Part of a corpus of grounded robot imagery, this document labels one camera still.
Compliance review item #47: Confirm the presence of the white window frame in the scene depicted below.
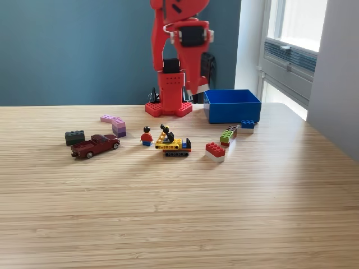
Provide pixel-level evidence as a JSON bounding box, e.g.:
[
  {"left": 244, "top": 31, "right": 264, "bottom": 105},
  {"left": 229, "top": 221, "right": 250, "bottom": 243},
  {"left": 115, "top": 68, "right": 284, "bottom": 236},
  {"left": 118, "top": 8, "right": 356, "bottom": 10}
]
[{"left": 262, "top": 0, "right": 329, "bottom": 54}]

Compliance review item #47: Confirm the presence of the black chair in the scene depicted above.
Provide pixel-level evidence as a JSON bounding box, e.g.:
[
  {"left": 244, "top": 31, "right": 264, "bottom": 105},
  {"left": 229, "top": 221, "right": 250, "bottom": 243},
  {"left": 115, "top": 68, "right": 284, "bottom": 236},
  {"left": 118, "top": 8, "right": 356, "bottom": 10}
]
[{"left": 192, "top": 52, "right": 217, "bottom": 104}]

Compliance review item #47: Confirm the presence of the toy figure red shirt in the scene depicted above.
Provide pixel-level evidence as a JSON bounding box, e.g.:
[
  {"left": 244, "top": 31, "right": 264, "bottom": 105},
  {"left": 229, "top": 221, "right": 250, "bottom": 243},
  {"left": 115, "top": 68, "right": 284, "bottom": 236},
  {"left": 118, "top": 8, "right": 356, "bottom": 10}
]
[{"left": 140, "top": 126, "right": 155, "bottom": 147}]

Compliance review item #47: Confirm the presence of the dark red toy pickup truck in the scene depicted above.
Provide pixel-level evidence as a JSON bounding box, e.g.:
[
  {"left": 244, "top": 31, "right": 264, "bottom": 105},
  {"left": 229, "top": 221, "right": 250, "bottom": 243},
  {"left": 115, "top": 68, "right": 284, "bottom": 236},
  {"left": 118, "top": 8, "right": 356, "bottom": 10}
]
[{"left": 70, "top": 134, "right": 121, "bottom": 160}]

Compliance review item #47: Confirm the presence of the purple brick stack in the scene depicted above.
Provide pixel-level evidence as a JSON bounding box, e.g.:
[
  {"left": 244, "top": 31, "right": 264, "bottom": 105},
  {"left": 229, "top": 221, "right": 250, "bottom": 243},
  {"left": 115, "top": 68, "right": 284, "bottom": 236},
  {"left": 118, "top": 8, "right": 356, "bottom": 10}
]
[{"left": 111, "top": 117, "right": 127, "bottom": 138}]

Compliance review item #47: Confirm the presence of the dark grey toy brick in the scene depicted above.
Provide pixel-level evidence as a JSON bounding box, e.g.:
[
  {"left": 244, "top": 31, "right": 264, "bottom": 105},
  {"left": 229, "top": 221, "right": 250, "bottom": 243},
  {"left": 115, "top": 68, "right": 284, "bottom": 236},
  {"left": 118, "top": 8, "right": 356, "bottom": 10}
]
[{"left": 65, "top": 130, "right": 86, "bottom": 146}]

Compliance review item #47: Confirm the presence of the blue plastic bin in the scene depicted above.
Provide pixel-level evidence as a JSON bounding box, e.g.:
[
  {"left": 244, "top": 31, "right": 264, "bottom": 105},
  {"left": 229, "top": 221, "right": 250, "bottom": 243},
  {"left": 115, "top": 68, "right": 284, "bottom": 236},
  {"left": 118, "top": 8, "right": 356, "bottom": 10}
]
[{"left": 203, "top": 89, "right": 263, "bottom": 124}]

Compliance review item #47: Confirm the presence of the small yellow toy digger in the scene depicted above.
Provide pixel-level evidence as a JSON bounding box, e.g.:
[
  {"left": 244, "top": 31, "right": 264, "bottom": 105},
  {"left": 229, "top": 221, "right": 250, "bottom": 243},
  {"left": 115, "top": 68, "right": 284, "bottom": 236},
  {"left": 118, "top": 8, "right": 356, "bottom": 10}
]
[{"left": 154, "top": 123, "right": 192, "bottom": 157}]

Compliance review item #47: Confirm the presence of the grey window vent grille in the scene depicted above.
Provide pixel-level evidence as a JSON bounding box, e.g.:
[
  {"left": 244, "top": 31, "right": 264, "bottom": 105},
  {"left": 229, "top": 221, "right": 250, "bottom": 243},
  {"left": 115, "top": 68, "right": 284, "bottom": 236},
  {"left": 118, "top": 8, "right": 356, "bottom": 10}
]
[{"left": 263, "top": 39, "right": 318, "bottom": 74}]

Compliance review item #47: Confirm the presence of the blue on white brick stack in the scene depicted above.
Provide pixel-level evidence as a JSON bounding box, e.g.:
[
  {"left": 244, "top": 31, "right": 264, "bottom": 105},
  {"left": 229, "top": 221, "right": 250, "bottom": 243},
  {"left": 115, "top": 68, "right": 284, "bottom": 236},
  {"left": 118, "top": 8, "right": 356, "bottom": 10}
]
[{"left": 237, "top": 120, "right": 255, "bottom": 134}]

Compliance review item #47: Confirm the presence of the green brown red brick stack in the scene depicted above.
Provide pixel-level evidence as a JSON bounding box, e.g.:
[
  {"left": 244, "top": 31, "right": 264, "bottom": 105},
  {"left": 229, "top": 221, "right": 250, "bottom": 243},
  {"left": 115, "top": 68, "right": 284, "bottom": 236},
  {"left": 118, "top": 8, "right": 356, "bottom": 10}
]
[{"left": 219, "top": 125, "right": 238, "bottom": 147}]

